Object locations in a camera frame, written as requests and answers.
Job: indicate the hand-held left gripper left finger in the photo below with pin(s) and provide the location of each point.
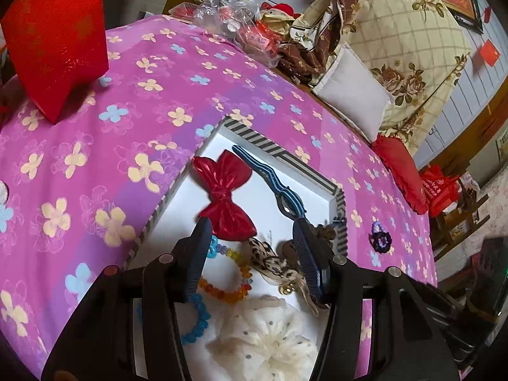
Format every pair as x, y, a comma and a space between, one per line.
198, 262

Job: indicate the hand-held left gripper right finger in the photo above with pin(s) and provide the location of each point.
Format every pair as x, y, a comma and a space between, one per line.
307, 262

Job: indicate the leopard print bow hair clip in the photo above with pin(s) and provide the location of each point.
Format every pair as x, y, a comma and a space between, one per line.
274, 264

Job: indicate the shiny red bow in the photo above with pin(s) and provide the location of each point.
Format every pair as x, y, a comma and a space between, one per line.
224, 202

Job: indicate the blue striped hair clip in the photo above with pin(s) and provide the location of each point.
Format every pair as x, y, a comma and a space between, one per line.
278, 184

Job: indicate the white polka-dot scrunchie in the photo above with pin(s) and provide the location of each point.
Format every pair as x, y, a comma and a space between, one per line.
258, 341

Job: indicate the striped jewelry box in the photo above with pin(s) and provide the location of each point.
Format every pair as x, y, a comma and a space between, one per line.
254, 154

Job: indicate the wooden chair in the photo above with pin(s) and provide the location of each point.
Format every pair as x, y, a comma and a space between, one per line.
464, 214

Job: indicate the red shopping bag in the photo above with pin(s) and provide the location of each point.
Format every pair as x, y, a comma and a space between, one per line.
438, 190

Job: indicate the red ruffled pillow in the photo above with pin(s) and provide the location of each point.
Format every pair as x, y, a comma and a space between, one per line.
403, 174

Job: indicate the pink floral bedsheet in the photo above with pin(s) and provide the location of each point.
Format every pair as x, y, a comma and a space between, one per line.
99, 166

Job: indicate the white pillow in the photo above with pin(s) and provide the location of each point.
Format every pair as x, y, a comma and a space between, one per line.
353, 91

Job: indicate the brown patterned quilt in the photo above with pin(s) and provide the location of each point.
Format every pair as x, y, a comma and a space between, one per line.
313, 39

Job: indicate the small red flag sticker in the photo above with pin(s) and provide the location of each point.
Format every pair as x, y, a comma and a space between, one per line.
490, 52

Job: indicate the pile of clear plastic bags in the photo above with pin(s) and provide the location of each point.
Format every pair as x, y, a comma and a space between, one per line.
238, 20

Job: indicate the cream floral quilt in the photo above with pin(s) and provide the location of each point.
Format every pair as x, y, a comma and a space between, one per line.
408, 35

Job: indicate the red gift box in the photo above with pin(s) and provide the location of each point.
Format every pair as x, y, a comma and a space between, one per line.
55, 35

